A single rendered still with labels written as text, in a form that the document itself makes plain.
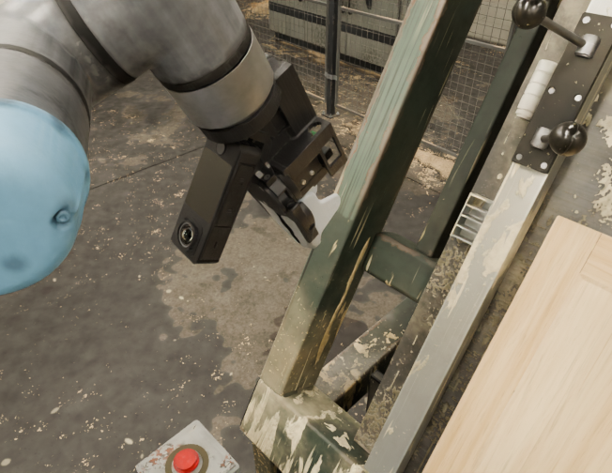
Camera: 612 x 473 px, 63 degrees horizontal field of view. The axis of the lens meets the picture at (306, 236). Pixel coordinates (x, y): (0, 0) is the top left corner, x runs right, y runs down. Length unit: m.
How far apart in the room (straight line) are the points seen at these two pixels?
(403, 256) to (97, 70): 0.65
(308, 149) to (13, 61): 0.24
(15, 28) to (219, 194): 0.18
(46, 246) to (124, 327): 2.21
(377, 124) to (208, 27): 0.53
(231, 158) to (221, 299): 2.05
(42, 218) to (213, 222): 0.22
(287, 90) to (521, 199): 0.42
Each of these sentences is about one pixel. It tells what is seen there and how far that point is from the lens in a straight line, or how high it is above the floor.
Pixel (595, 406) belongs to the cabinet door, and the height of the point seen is 1.13.
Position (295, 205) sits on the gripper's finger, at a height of 1.45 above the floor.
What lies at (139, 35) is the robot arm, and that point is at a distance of 0.33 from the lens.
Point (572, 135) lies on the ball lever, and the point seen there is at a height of 1.45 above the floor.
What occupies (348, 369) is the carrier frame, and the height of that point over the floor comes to 0.79.
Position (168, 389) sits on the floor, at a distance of 2.15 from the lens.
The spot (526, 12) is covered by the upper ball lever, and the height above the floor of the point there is 1.55.
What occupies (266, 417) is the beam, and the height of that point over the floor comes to 0.86.
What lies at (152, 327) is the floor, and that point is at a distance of 2.39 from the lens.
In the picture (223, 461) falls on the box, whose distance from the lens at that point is 0.88.
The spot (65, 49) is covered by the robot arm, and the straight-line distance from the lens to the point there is 0.33.
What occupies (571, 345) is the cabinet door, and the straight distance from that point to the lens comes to 0.76.
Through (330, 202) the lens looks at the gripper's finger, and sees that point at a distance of 0.51.
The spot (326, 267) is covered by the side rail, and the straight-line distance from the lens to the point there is 0.86.
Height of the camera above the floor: 1.70
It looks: 38 degrees down
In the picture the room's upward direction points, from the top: straight up
